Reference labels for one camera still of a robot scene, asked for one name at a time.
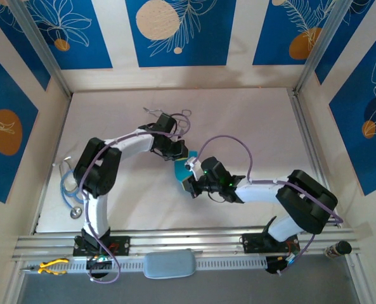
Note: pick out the blue stethoscope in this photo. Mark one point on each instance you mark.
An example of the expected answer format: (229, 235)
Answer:
(76, 212)

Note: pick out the blue paper sheet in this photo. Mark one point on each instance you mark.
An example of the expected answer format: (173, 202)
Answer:
(179, 171)

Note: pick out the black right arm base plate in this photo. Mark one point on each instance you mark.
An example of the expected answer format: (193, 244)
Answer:
(254, 243)

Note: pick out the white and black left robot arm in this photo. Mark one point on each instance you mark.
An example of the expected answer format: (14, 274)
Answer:
(95, 215)

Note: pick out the grey zipped pouch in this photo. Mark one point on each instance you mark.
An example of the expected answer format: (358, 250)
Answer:
(170, 264)

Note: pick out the black wiring connector block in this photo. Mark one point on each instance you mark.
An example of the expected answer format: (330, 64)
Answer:
(99, 265)
(271, 264)

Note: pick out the small bottle with black cap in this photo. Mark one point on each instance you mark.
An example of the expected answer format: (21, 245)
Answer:
(338, 249)

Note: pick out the aluminium frame post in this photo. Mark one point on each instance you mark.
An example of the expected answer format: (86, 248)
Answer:
(324, 47)
(43, 47)

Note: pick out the aluminium table side rail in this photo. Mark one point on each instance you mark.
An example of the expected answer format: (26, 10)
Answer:
(310, 142)

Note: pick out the black left wiring connector block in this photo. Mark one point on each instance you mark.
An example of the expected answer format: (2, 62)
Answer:
(99, 265)

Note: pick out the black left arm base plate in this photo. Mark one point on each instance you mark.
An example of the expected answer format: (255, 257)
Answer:
(121, 245)

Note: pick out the aluminium rail frame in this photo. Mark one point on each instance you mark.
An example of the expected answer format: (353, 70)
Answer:
(175, 237)

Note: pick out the black right wiring connector block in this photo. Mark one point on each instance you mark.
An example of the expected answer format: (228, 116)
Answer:
(271, 264)

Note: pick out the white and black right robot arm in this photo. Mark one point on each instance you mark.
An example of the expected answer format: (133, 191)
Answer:
(260, 191)

